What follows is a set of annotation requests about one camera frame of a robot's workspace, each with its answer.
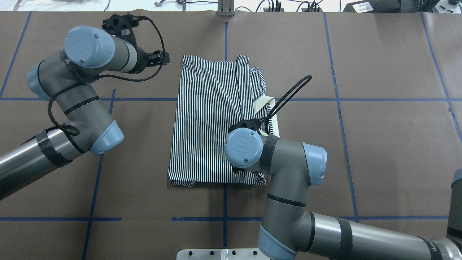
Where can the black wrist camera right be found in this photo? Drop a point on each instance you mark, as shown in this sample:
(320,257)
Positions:
(252,124)

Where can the orange black connector box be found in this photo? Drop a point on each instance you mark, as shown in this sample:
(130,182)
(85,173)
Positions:
(273,6)

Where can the navy white striped polo shirt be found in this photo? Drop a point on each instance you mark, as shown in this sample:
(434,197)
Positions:
(214,96)

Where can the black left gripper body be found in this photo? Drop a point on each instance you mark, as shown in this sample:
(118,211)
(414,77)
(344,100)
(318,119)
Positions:
(143,60)

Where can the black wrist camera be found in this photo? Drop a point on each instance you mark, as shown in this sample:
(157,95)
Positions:
(122,26)
(252,124)

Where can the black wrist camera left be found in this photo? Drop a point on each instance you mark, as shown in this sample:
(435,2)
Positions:
(122,26)

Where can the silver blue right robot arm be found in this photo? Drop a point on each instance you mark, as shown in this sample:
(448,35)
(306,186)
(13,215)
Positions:
(287,228)

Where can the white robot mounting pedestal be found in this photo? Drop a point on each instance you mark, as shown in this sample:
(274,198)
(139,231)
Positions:
(222,254)

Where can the aluminium frame post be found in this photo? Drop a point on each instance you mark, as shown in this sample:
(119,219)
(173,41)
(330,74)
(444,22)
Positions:
(225,8)

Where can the black box with label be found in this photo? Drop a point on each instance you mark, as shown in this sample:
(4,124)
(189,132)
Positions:
(373,6)

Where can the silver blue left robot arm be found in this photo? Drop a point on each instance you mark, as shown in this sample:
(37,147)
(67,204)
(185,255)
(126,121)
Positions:
(81,123)

